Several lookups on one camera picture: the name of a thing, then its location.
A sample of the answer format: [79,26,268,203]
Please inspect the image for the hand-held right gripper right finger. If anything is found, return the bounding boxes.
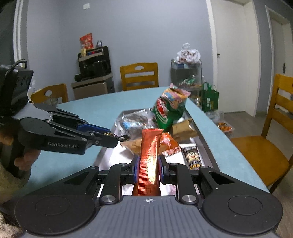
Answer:
[159,155,269,205]

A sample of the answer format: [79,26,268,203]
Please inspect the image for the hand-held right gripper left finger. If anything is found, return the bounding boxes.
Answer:
[25,155,141,205]

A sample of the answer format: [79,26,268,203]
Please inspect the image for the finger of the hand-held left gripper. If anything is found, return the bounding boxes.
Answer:
[34,103,113,136]
[86,133,129,148]

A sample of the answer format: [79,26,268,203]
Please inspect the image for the gold candy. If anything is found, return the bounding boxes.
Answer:
[103,131,129,141]

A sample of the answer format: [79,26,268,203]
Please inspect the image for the long orange-red snack packet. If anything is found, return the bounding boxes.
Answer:
[131,128,164,197]

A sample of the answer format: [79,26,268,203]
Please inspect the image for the grey cardboard box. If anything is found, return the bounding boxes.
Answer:
[95,98,220,198]

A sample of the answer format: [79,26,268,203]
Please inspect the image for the small orange snack packet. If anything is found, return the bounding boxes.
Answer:
[159,132,182,157]

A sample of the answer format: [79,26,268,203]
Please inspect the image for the black cartoon snack packet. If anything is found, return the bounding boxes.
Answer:
[182,146,205,171]

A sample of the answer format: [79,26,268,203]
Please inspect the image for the clear packet with blue label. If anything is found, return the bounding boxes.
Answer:
[116,110,156,138]

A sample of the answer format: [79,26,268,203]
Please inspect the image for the brown cookie packet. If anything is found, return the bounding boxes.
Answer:
[172,119,199,139]

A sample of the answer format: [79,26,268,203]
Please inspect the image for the green and orange chip bag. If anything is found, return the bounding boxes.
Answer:
[152,83,192,132]

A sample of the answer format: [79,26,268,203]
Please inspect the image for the person's left forearm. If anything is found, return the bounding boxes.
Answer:
[0,160,31,238]

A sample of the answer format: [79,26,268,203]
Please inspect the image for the bag of orange snacks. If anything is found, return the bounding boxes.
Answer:
[216,121,235,134]

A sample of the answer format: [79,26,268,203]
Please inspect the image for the person's left hand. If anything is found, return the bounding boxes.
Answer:
[0,128,41,172]

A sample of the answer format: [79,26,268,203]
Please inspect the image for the black and silver water dispenser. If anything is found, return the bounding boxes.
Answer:
[71,46,115,101]

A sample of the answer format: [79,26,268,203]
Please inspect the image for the wooden chair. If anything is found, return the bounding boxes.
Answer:
[120,62,159,91]
[229,74,293,193]
[31,83,69,104]

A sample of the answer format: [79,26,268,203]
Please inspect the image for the black kettle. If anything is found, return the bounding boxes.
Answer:
[97,61,110,75]

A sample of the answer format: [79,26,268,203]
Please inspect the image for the red snack bag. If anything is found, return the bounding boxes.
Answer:
[80,33,94,50]

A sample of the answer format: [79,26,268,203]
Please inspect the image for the green tote bag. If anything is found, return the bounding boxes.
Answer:
[199,82,220,112]

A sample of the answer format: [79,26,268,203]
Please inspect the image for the grey metal trolley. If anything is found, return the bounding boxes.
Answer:
[170,58,205,101]

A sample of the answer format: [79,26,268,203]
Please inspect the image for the white plastic bag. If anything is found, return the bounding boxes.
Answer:
[176,43,202,64]

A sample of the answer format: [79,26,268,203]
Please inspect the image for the white interior door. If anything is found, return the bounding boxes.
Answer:
[266,5,293,96]

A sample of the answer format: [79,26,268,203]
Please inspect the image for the black camera cable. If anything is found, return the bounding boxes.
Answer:
[5,59,28,69]

